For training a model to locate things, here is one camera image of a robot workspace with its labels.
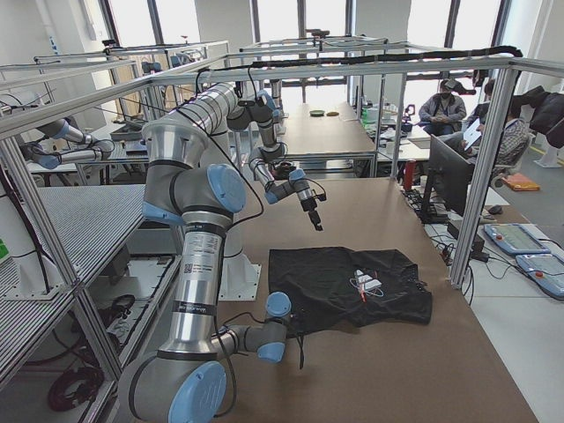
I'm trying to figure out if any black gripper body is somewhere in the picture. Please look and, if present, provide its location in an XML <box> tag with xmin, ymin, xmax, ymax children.
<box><xmin>301</xmin><ymin>197</ymin><xmax>319</xmax><ymax>224</ymax></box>

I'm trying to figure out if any black printed t-shirt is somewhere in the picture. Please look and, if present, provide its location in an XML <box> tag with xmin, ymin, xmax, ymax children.
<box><xmin>268</xmin><ymin>247</ymin><xmax>433</xmax><ymax>335</ymax></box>

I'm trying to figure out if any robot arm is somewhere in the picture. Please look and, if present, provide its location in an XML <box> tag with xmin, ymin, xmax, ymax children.
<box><xmin>118</xmin><ymin>83</ymin><xmax>292</xmax><ymax>422</ymax></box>
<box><xmin>226</xmin><ymin>90</ymin><xmax>326</xmax><ymax>231</ymax></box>

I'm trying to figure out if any red thermos bottle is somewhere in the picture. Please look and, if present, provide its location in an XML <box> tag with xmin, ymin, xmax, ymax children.
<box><xmin>403</xmin><ymin>160</ymin><xmax>417</xmax><ymax>191</ymax></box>

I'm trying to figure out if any black computer monitor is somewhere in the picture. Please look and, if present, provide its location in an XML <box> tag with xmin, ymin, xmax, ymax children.
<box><xmin>419</xmin><ymin>135</ymin><xmax>472</xmax><ymax>224</ymax></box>

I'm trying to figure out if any seated person dark jacket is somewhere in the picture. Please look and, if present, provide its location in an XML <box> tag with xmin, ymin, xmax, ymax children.
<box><xmin>419</xmin><ymin>79</ymin><xmax>466</xmax><ymax>136</ymax></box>

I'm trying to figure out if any blue teach pendant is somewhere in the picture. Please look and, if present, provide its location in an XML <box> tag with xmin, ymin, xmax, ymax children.
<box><xmin>483</xmin><ymin>223</ymin><xmax>551</xmax><ymax>256</ymax></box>
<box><xmin>516</xmin><ymin>254</ymin><xmax>564</xmax><ymax>300</ymax></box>

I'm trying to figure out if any brown table mat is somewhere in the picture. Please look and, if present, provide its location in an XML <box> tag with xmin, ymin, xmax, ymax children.
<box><xmin>219</xmin><ymin>178</ymin><xmax>535</xmax><ymax>422</ymax></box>

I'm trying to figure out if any plaid shirt person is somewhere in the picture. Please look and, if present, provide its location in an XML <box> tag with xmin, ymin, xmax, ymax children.
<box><xmin>492</xmin><ymin>103</ymin><xmax>529</xmax><ymax>176</ymax></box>

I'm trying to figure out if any aluminium frame post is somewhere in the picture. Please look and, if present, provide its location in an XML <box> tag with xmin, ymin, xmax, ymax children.
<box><xmin>449</xmin><ymin>68</ymin><xmax>519</xmax><ymax>290</ymax></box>

